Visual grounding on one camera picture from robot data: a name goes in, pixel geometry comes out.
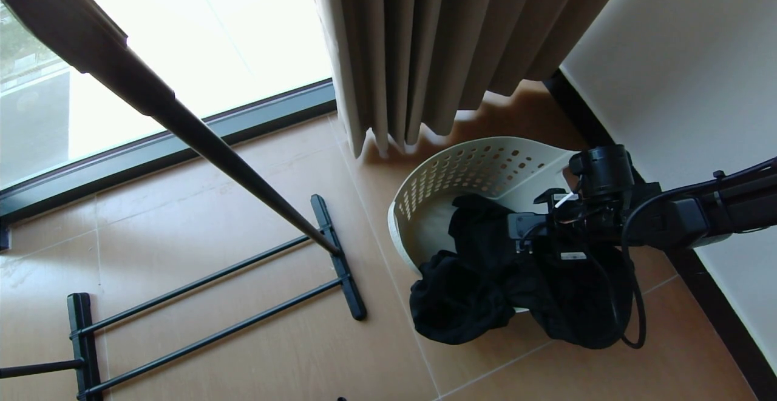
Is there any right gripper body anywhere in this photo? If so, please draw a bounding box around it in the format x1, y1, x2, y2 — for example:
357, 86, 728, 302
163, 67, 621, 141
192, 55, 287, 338
546, 204, 620, 263

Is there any black garment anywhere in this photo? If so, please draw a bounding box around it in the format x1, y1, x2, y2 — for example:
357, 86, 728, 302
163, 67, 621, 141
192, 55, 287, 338
410, 249, 517, 346
448, 194, 635, 351

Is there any white laundry basket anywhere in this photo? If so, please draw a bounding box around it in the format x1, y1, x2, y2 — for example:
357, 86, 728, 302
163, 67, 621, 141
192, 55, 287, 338
387, 136, 583, 314

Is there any black clothes rack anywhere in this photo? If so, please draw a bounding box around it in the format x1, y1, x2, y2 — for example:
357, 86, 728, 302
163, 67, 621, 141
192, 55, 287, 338
0, 0, 368, 401

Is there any brown curtain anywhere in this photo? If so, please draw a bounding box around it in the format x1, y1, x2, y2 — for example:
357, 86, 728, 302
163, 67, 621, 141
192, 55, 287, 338
304, 0, 635, 159

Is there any window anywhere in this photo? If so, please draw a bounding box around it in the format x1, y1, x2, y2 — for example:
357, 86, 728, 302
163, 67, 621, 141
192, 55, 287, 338
0, 0, 338, 253

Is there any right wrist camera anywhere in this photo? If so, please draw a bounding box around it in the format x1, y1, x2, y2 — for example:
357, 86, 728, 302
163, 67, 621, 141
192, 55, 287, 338
507, 189, 568, 251

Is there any black cable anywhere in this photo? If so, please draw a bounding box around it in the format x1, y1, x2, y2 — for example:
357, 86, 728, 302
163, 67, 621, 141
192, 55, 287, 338
598, 157, 777, 351

